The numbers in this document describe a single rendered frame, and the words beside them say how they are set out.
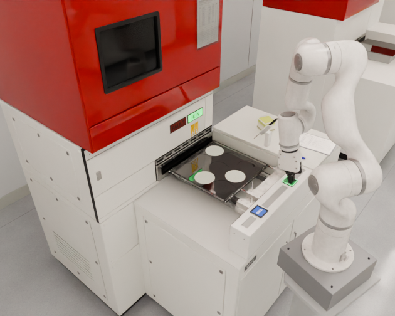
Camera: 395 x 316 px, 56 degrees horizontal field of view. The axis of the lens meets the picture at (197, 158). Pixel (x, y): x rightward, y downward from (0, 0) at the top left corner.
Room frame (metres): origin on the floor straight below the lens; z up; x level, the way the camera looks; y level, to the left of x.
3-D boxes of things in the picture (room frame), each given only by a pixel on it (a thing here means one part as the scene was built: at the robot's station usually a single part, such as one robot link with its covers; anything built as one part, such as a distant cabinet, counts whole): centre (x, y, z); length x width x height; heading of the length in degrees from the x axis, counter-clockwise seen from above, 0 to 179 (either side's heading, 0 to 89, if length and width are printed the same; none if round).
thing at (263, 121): (1.78, -0.38, 1.00); 0.07 x 0.07 x 0.07; 24
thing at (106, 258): (1.74, 0.45, 0.41); 0.82 x 0.71 x 0.82; 140
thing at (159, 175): (1.64, 0.06, 0.89); 0.44 x 0.02 x 0.10; 140
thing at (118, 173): (1.52, 0.19, 1.02); 0.82 x 0.03 x 0.40; 140
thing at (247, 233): (1.23, -0.34, 0.89); 0.55 x 0.09 x 0.14; 140
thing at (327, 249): (0.95, -0.49, 1.02); 0.19 x 0.19 x 0.18
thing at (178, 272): (1.51, -0.24, 0.41); 0.97 x 0.64 x 0.82; 140
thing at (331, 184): (0.94, -0.45, 1.23); 0.19 x 0.12 x 0.24; 103
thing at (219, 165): (1.52, -0.11, 0.90); 0.34 x 0.34 x 0.01; 49
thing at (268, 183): (1.36, -0.32, 0.87); 0.36 x 0.08 x 0.03; 140
